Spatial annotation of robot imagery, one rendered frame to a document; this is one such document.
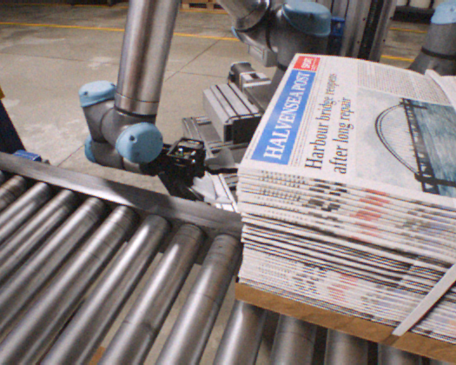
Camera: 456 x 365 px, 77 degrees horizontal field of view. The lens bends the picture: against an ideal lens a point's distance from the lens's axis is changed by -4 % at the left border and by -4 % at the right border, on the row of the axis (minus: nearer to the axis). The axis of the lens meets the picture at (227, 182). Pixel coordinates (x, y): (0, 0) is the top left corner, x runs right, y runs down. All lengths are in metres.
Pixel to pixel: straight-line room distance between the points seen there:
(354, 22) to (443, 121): 0.64
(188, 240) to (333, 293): 0.23
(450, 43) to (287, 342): 0.93
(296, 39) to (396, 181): 0.56
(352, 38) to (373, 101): 0.62
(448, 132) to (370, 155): 0.10
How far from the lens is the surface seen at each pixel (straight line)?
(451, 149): 0.32
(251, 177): 0.24
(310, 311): 0.38
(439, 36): 1.10
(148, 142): 0.52
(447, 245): 0.28
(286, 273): 0.34
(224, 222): 0.50
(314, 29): 0.76
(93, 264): 0.50
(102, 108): 0.61
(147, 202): 0.55
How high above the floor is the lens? 1.17
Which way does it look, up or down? 41 degrees down
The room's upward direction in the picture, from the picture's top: straight up
